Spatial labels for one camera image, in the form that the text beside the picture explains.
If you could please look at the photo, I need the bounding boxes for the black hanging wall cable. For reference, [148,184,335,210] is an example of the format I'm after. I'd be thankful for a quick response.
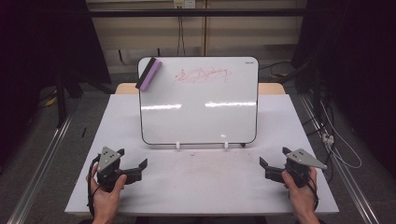
[176,7,187,57]

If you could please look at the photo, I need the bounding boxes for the black curtain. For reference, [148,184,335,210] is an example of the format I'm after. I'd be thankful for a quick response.
[290,0,396,179]
[0,0,112,164]

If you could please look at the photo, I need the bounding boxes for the black metal stand leg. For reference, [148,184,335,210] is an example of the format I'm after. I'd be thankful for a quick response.
[54,69,84,129]

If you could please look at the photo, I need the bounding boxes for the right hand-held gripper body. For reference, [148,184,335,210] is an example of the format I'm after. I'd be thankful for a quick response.
[283,147,329,189]

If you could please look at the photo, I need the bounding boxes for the purple and black board eraser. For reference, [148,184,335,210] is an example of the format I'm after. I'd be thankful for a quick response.
[134,57,163,92]

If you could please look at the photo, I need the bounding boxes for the white wall socket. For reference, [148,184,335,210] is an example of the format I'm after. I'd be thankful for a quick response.
[173,0,197,9]

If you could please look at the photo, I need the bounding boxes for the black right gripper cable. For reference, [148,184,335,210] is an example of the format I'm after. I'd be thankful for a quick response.
[292,169,320,213]

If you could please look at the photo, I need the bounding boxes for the white cable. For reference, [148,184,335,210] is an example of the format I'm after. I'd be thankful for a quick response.
[319,101,363,170]

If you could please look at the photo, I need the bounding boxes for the black horizontal bar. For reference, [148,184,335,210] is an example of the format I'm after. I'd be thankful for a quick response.
[88,7,308,19]

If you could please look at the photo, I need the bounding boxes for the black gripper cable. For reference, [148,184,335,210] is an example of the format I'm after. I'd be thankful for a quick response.
[86,154,103,217]
[292,169,320,213]

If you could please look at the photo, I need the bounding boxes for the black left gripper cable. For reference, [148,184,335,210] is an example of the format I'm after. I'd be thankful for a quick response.
[86,154,103,217]

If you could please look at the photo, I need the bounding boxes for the black floor cable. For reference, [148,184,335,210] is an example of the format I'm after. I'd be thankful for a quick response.
[305,92,336,185]

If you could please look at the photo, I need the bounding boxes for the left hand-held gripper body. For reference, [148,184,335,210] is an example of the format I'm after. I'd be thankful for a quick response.
[95,147,129,193]

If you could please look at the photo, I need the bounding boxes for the person's right hand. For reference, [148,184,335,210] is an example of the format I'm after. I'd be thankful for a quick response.
[281,166,319,217]

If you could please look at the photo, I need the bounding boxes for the white whiteboard with black rim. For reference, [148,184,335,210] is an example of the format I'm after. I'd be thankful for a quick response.
[137,56,260,147]

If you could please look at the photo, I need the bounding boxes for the light wooden table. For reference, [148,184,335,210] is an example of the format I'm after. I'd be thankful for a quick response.
[115,82,287,95]

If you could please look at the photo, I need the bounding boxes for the person's left hand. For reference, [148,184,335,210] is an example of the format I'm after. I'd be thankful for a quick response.
[86,173,128,222]

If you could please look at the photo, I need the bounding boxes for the metal floor rail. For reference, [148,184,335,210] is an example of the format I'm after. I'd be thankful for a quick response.
[299,93,382,224]
[6,113,77,224]

